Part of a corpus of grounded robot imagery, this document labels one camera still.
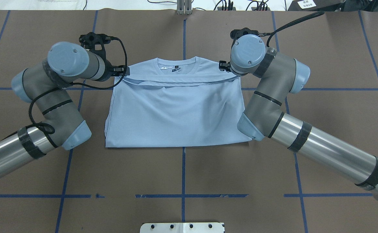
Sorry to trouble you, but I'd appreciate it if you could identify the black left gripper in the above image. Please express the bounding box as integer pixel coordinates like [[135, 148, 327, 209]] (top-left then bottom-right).
[[102, 63, 130, 81]]

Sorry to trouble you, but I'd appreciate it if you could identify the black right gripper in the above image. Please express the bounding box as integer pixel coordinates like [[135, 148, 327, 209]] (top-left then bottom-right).
[[219, 61, 244, 77]]

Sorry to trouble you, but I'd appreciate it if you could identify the light blue t-shirt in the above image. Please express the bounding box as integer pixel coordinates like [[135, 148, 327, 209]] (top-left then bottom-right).
[[104, 57, 251, 148]]

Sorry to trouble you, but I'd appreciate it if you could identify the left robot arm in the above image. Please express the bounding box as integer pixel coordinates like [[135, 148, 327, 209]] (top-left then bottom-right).
[[0, 41, 130, 178]]

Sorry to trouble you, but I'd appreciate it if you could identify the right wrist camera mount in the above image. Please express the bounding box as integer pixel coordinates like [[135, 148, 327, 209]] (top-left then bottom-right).
[[230, 28, 271, 40]]

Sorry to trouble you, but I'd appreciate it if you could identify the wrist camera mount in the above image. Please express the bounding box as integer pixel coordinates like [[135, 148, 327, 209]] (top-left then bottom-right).
[[79, 32, 119, 60], [230, 28, 271, 40]]

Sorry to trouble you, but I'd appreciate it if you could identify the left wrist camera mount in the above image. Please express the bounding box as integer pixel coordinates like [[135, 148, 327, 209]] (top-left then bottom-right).
[[79, 32, 119, 60]]

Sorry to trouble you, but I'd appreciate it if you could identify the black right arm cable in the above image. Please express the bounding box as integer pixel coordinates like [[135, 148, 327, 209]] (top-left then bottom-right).
[[260, 11, 325, 47]]

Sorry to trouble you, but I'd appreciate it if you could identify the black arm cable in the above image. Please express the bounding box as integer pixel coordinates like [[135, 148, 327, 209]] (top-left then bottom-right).
[[260, 11, 325, 47], [1, 37, 128, 141]]

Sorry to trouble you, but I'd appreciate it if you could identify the aluminium frame post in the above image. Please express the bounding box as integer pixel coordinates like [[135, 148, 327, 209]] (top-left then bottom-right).
[[176, 0, 193, 15]]

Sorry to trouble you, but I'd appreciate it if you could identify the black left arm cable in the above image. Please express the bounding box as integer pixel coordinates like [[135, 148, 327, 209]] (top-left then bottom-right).
[[1, 37, 128, 141]]

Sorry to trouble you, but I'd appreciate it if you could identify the white pedestal column with base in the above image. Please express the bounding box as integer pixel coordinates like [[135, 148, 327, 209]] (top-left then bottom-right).
[[140, 222, 225, 233]]

